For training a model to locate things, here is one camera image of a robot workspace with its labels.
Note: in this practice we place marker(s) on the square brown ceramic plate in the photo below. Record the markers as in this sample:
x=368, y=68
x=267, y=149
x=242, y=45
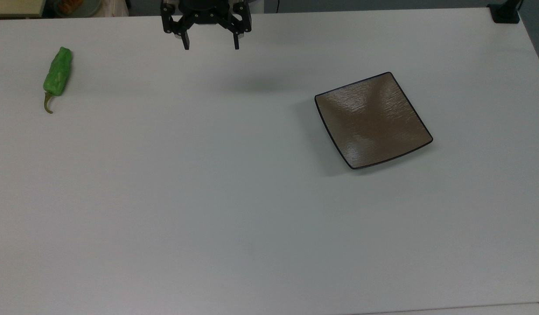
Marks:
x=372, y=121

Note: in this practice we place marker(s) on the green chili pepper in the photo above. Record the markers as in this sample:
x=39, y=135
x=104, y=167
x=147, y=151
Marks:
x=58, y=74

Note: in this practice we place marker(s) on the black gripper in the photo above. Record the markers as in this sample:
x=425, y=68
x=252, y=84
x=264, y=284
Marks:
x=206, y=16

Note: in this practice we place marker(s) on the grey bowl with food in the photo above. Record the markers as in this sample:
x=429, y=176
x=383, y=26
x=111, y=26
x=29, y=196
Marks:
x=77, y=6

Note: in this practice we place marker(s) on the light wooden furniture piece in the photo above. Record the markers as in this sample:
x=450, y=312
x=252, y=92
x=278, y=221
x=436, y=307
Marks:
x=13, y=6

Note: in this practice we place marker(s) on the black camera stand clamp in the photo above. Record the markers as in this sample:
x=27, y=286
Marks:
x=505, y=13

